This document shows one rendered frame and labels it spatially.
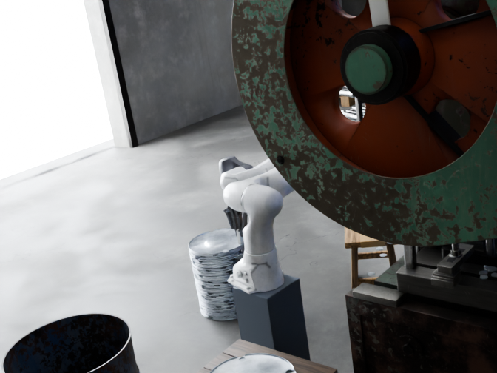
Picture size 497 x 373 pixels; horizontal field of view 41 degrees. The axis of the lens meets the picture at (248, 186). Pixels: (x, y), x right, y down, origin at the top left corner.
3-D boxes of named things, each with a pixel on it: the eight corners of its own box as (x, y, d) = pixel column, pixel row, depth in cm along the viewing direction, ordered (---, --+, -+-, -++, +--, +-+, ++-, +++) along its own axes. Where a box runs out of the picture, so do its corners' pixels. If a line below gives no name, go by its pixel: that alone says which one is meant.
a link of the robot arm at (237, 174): (290, 147, 278) (240, 162, 300) (262, 161, 265) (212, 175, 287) (299, 172, 279) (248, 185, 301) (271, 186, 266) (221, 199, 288)
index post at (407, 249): (404, 267, 186) (401, 236, 183) (408, 263, 188) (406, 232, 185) (413, 269, 184) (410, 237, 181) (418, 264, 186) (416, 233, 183)
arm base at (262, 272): (219, 283, 251) (213, 250, 246) (253, 264, 263) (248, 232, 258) (262, 297, 235) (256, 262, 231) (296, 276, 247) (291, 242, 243)
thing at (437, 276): (431, 284, 174) (428, 249, 171) (457, 258, 186) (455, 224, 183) (452, 289, 171) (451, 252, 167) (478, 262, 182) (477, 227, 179)
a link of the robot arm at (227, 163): (248, 191, 288) (262, 183, 295) (242, 162, 284) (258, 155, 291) (217, 186, 300) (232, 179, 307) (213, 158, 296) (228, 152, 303)
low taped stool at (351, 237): (351, 274, 340) (345, 214, 330) (399, 271, 336) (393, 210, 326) (351, 308, 308) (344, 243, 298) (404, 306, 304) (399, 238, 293)
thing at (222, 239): (195, 260, 300) (194, 258, 300) (183, 238, 327) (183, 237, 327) (255, 245, 307) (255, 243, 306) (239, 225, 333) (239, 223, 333)
